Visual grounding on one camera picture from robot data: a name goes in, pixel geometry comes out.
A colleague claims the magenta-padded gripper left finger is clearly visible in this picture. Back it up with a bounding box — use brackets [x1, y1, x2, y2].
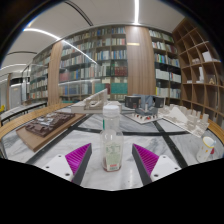
[41, 142, 93, 186]

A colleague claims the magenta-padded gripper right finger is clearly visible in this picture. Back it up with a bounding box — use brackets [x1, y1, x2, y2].
[131, 143, 183, 186]

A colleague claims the clear plastic drink bottle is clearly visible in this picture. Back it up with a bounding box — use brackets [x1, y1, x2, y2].
[99, 104, 125, 173]

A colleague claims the brown model on wooden board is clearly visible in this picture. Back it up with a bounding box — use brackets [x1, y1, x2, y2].
[15, 111, 86, 153]

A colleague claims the white city block model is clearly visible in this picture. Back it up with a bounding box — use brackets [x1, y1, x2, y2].
[158, 103, 210, 138]

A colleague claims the white building model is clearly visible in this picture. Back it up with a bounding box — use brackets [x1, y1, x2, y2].
[70, 88, 123, 115]

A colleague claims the curved wooden slat bench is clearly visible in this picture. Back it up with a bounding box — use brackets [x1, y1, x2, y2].
[0, 102, 224, 145]

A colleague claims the shaded wooden bookshelf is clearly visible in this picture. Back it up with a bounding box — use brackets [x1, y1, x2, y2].
[27, 46, 54, 101]

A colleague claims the wide wooden bookshelf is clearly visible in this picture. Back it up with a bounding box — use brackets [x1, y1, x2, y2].
[58, 25, 129, 103]

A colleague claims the narrow wooden bookshelf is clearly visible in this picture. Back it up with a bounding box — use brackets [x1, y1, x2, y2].
[148, 28, 183, 101]

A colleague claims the wooden cubby shelf unit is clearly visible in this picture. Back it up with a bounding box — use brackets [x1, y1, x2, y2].
[171, 16, 224, 125]

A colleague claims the straight ceiling light strip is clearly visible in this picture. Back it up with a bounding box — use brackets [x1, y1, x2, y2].
[134, 0, 141, 25]

